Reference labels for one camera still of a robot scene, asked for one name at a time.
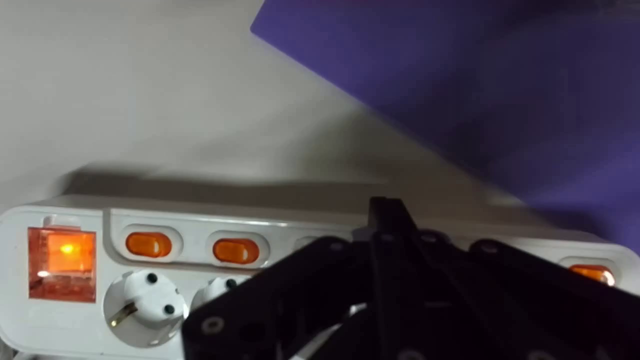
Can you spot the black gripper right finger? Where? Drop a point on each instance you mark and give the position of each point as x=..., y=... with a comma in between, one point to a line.
x=492, y=306

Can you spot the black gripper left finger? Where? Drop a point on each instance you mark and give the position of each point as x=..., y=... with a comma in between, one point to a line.
x=301, y=300

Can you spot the white power strip orange switches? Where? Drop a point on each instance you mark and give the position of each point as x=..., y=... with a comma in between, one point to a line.
x=193, y=221

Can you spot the purple mat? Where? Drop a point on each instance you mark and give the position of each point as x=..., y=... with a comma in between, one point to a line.
x=507, y=93

